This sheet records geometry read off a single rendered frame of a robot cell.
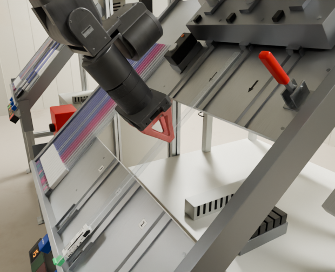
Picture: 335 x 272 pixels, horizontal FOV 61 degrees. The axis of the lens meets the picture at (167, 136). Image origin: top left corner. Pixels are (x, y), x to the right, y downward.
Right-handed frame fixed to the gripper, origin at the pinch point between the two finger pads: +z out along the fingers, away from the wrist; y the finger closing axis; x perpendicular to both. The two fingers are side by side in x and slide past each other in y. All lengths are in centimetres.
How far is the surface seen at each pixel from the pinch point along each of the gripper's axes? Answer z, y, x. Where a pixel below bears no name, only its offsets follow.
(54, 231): 3.1, 10.1, 28.7
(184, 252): 2.3, -17.7, 11.9
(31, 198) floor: 62, 151, 73
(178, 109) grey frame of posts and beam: 30, 48, -19
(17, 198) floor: 57, 155, 80
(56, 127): 13, 79, 19
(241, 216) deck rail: 1.7, -21.1, 3.6
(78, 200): 3.9, 13.1, 21.9
